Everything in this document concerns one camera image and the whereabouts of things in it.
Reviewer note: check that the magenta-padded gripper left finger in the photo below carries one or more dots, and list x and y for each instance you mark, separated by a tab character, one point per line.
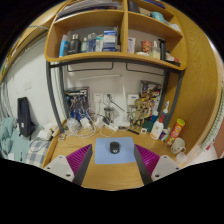
63	166

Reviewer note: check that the wooden wall shelf unit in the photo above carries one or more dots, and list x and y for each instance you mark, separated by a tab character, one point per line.
116	56

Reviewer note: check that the colourful printed box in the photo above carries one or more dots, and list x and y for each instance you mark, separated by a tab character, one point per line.
151	90

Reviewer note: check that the grey checked cloth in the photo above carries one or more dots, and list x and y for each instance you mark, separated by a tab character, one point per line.
38	151

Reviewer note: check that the red snack can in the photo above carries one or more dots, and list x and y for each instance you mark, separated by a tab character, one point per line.
175	132

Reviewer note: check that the white lotion bottle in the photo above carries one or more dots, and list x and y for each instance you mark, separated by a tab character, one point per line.
156	129

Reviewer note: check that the black computer mouse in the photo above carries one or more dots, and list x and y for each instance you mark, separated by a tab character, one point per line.
114	147

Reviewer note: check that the white mug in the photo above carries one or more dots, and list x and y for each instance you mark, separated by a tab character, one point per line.
177	145

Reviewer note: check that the white wall socket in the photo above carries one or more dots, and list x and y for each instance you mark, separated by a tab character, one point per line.
97	98
112	99

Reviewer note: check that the large white power adapter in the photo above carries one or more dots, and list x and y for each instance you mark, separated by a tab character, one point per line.
99	122

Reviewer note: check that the clear glass cup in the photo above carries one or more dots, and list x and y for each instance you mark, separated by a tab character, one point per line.
109	114

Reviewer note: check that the brown tree figure toy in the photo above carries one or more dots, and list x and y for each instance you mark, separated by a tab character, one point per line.
139	115

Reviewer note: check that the small white desk clock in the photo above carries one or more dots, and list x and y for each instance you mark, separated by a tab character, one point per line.
143	131

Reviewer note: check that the small white plastic container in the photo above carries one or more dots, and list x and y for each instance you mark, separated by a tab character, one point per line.
181	158

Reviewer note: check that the robot model kit box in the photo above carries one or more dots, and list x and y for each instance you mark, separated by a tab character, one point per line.
76	100

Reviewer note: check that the teal bedding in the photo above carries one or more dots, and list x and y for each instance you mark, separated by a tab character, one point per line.
11	140

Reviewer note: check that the white desk lamp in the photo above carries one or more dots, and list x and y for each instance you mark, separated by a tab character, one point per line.
124	100

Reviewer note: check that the blue mouse pad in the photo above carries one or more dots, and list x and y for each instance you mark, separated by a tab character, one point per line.
103	155

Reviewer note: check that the small white power adapter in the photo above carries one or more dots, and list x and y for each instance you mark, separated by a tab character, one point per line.
85	122

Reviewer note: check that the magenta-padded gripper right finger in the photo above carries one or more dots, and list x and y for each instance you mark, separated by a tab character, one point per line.
163	166

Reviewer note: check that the white wall box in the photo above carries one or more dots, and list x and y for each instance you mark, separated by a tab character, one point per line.
133	100

